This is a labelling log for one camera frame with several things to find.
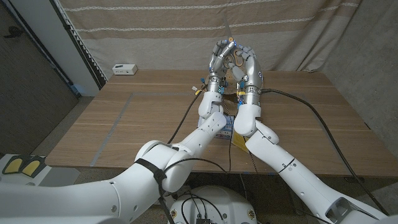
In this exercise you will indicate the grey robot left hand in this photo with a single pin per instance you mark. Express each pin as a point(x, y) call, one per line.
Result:
point(217, 59)

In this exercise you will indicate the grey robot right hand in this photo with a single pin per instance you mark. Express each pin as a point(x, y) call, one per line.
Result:
point(253, 73)

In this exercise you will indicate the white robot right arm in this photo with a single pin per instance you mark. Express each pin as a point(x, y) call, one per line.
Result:
point(295, 174)

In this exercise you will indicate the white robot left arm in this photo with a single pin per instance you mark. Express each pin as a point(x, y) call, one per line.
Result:
point(186, 143)

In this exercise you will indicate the blue white cardboard box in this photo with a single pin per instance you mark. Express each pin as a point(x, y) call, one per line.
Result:
point(229, 129)

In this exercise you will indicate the white yellow carton box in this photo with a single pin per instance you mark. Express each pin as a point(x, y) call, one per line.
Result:
point(239, 141)

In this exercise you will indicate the beige striped curtain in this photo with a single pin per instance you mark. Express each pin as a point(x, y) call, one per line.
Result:
point(155, 40)

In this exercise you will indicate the white power strip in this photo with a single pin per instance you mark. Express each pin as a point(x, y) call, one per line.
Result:
point(124, 69)

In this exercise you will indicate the white robot torso base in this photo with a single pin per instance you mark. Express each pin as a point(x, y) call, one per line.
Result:
point(224, 202)

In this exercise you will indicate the grey tape outline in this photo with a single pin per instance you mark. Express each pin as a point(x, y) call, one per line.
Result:
point(107, 137)

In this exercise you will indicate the grey metal table leg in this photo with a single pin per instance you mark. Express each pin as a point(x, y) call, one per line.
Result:
point(299, 209)

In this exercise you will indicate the yellow black foot pedal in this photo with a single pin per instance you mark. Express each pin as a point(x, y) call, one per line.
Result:
point(14, 165)
point(32, 166)

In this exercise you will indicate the black slanted frame post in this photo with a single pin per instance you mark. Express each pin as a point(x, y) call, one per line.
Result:
point(81, 46)

